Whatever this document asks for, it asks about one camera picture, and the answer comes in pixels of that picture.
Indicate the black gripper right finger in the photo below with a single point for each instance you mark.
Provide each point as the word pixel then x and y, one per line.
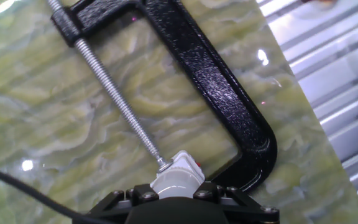
pixel 250 211

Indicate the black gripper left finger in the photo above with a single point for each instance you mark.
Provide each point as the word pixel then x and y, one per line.
pixel 113 208

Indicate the white LED light bulb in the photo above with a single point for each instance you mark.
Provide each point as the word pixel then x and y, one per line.
pixel 176 188

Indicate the white plug-in lamp socket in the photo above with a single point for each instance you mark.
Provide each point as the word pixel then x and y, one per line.
pixel 183 161

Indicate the green marble pattern mat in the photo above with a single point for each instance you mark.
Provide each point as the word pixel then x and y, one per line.
pixel 42 109

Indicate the black C-clamp with steel screw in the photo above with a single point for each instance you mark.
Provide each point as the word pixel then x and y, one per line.
pixel 216 84

